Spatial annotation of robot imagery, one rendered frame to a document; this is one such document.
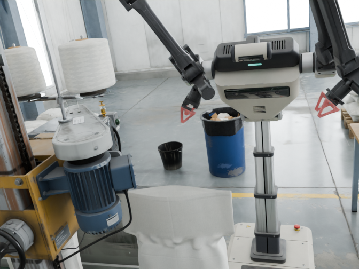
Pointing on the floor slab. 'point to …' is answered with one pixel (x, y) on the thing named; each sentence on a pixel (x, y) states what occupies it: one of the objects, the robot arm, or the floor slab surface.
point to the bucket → (171, 155)
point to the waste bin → (224, 142)
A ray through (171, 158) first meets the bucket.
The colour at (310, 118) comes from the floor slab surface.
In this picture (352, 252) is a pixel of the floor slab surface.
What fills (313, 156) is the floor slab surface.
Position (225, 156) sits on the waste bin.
